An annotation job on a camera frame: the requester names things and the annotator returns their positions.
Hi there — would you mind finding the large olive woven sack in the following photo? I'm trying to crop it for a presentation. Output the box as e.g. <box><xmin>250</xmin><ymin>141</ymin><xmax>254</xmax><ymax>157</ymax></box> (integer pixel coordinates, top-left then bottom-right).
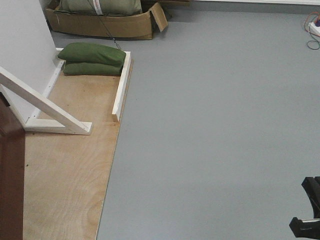
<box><xmin>57</xmin><ymin>0</ymin><xmax>143</xmax><ymax>17</ymax></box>

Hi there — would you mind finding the white wooden edge rail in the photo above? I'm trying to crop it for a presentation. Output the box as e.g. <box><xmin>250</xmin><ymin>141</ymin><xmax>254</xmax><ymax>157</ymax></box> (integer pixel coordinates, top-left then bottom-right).
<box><xmin>112</xmin><ymin>51</ymin><xmax>133</xmax><ymax>123</ymax></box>

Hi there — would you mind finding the thin dark tension cable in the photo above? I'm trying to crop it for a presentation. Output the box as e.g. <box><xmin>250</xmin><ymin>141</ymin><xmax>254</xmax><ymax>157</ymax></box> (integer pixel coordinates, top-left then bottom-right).
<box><xmin>86</xmin><ymin>0</ymin><xmax>124</xmax><ymax>51</ymax></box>

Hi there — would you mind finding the white wooden door frame brace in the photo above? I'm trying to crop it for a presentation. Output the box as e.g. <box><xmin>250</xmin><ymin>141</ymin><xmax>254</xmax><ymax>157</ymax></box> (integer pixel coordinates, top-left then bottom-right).
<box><xmin>0</xmin><ymin>67</ymin><xmax>93</xmax><ymax>135</ymax></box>

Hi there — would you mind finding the upper green sandbag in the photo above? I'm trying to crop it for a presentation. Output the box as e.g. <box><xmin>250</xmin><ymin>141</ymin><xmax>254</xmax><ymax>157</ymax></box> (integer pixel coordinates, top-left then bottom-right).
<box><xmin>58</xmin><ymin>42</ymin><xmax>126</xmax><ymax>67</ymax></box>

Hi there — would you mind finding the lower green sandbag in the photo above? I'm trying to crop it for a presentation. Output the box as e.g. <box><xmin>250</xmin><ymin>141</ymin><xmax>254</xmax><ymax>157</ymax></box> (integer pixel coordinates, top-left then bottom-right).
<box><xmin>63</xmin><ymin>62</ymin><xmax>123</xmax><ymax>76</ymax></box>

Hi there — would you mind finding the white power strip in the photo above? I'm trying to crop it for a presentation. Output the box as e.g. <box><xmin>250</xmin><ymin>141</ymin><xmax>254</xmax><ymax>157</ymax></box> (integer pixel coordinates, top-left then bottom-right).
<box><xmin>308</xmin><ymin>22</ymin><xmax>320</xmax><ymax>37</ymax></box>

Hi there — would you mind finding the brown wooden door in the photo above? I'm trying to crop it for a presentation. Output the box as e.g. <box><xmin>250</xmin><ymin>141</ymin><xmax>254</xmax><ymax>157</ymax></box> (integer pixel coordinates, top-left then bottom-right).
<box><xmin>0</xmin><ymin>93</ymin><xmax>26</xmax><ymax>240</ymax></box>

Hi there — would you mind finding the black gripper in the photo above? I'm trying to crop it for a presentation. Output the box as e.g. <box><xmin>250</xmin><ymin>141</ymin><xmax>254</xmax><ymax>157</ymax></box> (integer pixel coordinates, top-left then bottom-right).
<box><xmin>289</xmin><ymin>176</ymin><xmax>320</xmax><ymax>238</ymax></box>

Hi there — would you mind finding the plywood base board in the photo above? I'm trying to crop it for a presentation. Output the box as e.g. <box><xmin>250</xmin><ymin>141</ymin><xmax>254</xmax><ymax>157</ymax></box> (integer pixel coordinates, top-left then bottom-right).
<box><xmin>23</xmin><ymin>75</ymin><xmax>120</xmax><ymax>240</ymax></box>

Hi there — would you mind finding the green sandbag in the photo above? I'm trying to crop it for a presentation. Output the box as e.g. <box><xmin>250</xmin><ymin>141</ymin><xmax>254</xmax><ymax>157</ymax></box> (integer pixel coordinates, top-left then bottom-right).
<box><xmin>58</xmin><ymin>42</ymin><xmax>126</xmax><ymax>67</ymax></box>
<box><xmin>63</xmin><ymin>62</ymin><xmax>123</xmax><ymax>76</ymax></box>

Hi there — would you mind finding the open flat cardboard box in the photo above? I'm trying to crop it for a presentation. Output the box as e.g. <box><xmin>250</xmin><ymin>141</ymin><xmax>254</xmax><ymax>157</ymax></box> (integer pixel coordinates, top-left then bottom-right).
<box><xmin>45</xmin><ymin>0</ymin><xmax>168</xmax><ymax>40</ymax></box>

